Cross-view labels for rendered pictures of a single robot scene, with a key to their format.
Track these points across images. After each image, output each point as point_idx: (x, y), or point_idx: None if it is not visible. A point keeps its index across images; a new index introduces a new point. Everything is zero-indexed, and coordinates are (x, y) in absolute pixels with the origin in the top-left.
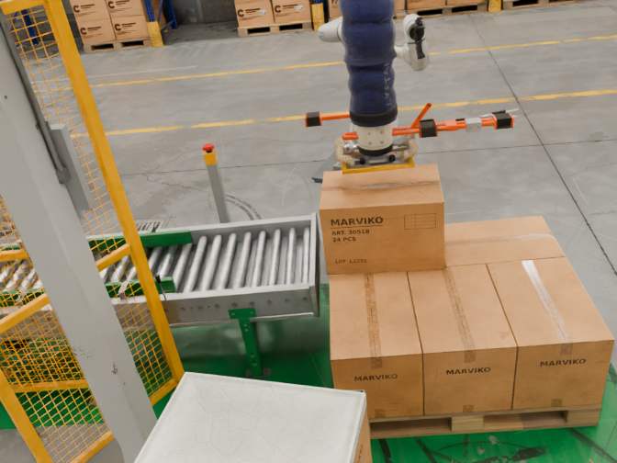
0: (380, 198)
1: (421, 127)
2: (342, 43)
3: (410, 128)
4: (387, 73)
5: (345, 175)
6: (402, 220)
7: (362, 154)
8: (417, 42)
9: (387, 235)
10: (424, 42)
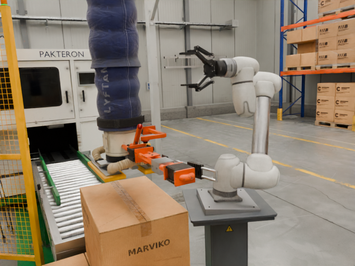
0: (100, 203)
1: (133, 148)
2: None
3: None
4: (108, 81)
5: (140, 183)
6: (92, 232)
7: None
8: (203, 75)
9: (91, 240)
10: (242, 85)
